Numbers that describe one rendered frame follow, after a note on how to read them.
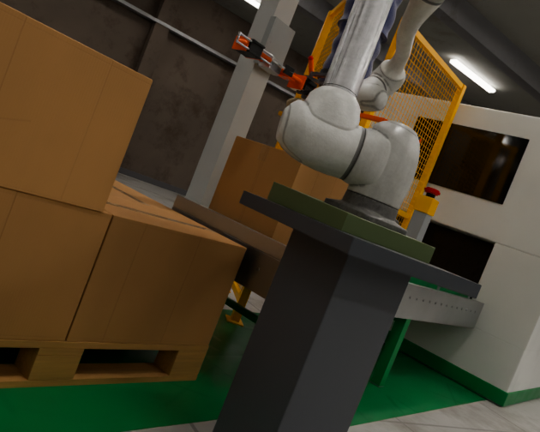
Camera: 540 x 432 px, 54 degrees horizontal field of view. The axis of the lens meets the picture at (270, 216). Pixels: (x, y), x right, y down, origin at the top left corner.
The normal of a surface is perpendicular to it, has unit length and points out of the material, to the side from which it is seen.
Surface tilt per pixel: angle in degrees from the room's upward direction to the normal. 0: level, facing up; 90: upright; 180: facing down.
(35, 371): 90
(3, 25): 90
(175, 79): 90
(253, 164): 90
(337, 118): 77
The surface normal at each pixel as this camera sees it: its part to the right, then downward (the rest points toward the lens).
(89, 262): 0.70, 0.31
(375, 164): 0.00, 0.10
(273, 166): -0.61, -0.21
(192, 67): 0.52, 0.24
